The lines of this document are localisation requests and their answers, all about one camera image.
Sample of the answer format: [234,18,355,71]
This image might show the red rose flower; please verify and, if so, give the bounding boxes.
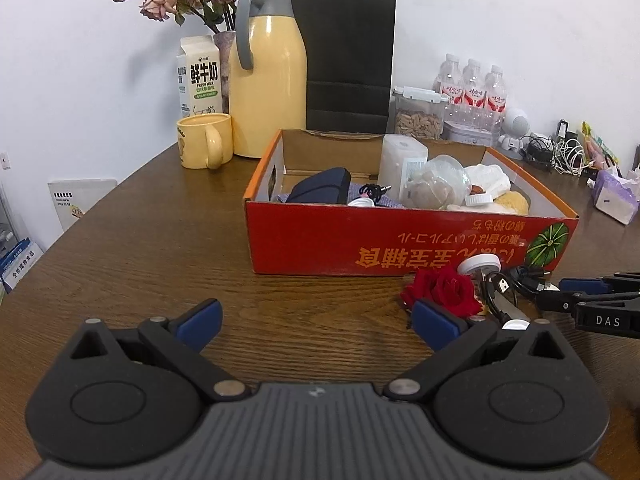
[399,266,483,318]

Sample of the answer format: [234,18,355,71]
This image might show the yellow white plush toy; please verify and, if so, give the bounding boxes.
[444,190,532,217]

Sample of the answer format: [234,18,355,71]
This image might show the white jar lid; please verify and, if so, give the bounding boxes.
[464,193,494,207]

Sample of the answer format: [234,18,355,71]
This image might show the white cloth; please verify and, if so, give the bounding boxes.
[465,164,511,200]

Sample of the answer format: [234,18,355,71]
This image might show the iridescent plastic bag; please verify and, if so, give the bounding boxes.
[400,155,472,210]

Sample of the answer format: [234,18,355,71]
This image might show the small white cap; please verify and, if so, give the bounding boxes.
[348,196,375,208]

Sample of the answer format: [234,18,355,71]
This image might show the navy blue zip case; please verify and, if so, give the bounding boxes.
[286,167,352,205]

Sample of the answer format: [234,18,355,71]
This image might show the translucent plastic container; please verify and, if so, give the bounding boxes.
[378,134,428,202]

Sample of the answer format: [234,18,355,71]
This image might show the white heart shaped lid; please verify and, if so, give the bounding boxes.
[502,318,529,330]

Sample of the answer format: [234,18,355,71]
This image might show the purple knitted pouch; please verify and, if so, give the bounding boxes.
[278,183,401,208]

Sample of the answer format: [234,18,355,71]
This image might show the white lidded small jar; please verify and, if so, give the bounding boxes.
[457,252,501,278]

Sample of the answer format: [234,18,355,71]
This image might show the purple tissue pack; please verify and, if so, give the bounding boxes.
[592,170,639,226]

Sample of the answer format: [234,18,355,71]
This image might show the colourful snack packet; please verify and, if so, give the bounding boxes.
[580,122,620,170]

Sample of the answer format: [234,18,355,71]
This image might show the red cardboard box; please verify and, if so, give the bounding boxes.
[244,130,579,276]

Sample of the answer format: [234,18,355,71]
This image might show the white robot toy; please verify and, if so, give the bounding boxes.
[497,107,530,160]

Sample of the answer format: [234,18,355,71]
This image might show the white box beside table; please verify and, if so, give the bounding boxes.
[48,178,117,232]

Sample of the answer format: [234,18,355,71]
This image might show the yellow mug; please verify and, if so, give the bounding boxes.
[177,113,233,170]

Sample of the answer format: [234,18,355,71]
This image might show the storage rack with items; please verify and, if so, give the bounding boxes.
[0,200,43,300]

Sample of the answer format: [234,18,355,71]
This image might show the clear snack container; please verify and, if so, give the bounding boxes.
[393,86,449,140]

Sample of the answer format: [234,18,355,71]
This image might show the water bottle right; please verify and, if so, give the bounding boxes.
[484,65,508,132]

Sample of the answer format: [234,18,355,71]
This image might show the water bottle middle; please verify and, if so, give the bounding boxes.
[462,58,486,127]

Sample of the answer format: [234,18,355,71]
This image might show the yellow thermos jug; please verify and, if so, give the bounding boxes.
[229,0,307,158]

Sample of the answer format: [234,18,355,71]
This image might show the white milk carton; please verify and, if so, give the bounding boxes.
[177,35,222,117]

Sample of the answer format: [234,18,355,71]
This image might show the black paper bag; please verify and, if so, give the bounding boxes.
[292,0,396,134]

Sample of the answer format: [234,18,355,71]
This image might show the tangled charger cables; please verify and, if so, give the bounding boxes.
[519,119,597,178]

